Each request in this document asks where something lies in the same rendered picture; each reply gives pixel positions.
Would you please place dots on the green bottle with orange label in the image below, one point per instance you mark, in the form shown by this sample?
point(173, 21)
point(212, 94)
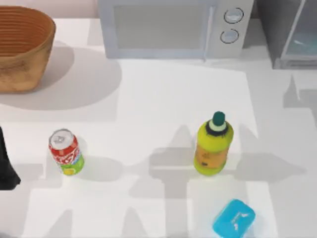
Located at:
point(213, 151)

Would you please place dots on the pale microwave oven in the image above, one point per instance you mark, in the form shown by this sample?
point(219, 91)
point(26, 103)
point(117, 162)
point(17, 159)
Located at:
point(158, 27)

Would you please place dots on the red and green can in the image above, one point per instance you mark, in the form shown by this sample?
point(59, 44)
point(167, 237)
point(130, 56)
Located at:
point(67, 153)

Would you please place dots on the round microwave knob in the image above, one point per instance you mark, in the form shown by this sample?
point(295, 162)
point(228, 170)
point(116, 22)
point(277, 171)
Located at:
point(229, 36)
point(233, 14)

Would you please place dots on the light blue box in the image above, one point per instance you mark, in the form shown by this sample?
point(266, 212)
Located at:
point(234, 219)

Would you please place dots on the brown woven basket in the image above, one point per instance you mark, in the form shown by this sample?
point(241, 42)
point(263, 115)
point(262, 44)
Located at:
point(22, 64)

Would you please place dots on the grey cabinet with dark inside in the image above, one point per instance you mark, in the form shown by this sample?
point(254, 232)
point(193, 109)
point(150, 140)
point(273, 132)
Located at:
point(292, 34)

